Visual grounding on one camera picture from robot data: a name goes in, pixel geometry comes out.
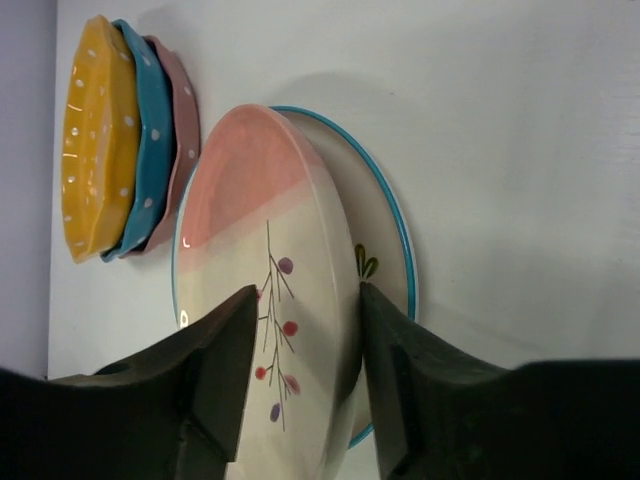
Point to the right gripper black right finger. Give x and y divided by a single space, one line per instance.
439 413

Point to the blue dotted plate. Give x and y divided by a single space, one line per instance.
154 157

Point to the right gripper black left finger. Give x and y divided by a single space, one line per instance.
171 411

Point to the white patterned plate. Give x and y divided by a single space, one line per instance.
379 234

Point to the pink dotted plate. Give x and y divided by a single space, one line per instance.
187 143

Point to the yellow dotted plate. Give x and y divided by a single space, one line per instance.
101 136

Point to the white plate red rim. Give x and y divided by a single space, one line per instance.
261 209

